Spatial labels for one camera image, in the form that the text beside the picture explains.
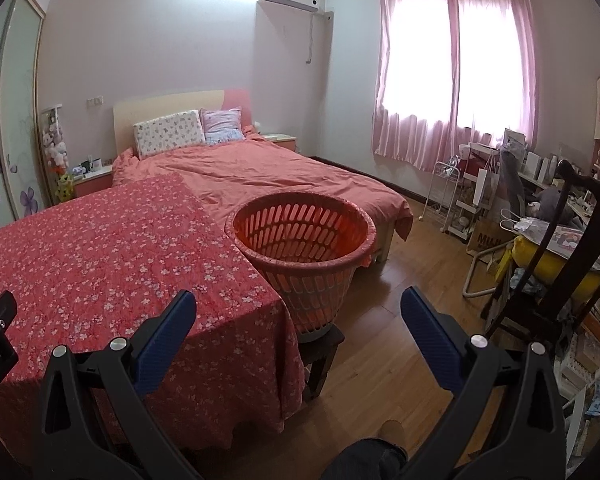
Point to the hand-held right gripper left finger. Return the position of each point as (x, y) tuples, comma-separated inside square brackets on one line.
[(165, 335)]

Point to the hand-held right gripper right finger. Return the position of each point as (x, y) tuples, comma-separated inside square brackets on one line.
[(427, 335)]

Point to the orange plastic laundry basket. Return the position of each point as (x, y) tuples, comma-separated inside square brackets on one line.
[(305, 280)]

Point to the red floral bedspread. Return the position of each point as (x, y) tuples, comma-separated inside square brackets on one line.
[(105, 260)]

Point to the dark wooden stool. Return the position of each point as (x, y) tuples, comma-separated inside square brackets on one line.
[(320, 360)]

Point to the brown paper bag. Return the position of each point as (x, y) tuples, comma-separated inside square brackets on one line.
[(487, 240)]

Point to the person's leg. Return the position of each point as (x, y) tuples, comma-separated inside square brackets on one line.
[(365, 460)]

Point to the green plush toy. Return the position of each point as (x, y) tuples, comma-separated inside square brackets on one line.
[(65, 187)]

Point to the dark wooden chair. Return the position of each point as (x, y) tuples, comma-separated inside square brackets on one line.
[(550, 255)]

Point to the white paper shopping bag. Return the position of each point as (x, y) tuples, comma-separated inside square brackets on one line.
[(485, 185)]

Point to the pink nightstand with mugs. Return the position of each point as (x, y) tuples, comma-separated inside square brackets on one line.
[(92, 182)]

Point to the yellow cushion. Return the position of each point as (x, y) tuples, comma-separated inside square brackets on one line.
[(580, 280)]

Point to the pile of boxes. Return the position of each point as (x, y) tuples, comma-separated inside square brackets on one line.
[(590, 390)]

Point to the grey mesh office chair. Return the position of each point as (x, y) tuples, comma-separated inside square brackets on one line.
[(511, 185)]

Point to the white mug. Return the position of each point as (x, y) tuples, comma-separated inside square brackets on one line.
[(95, 164)]

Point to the flower print sliding wardrobe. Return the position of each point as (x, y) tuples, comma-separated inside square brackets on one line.
[(10, 135)]

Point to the plush toy display tube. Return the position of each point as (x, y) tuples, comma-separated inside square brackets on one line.
[(55, 135)]

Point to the cluttered desk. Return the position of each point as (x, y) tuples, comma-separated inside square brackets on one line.
[(540, 170)]

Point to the salmon duvet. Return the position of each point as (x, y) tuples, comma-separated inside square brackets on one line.
[(280, 170)]

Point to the floral print pillow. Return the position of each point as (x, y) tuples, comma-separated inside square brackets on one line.
[(170, 132)]

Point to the pink striped pillow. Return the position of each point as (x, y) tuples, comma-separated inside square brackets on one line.
[(222, 125)]

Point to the beige and pink headboard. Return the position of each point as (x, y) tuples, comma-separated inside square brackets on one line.
[(155, 105)]

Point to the pink curtain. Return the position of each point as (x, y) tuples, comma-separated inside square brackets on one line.
[(495, 85)]

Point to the air conditioner pipe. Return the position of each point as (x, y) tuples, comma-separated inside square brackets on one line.
[(311, 35)]

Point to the white metal frame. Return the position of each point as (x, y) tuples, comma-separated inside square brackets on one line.
[(472, 275)]

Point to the wooden bed frame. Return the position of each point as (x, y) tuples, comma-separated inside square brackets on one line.
[(382, 245)]

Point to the wall socket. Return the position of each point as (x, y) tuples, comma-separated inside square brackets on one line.
[(95, 101)]

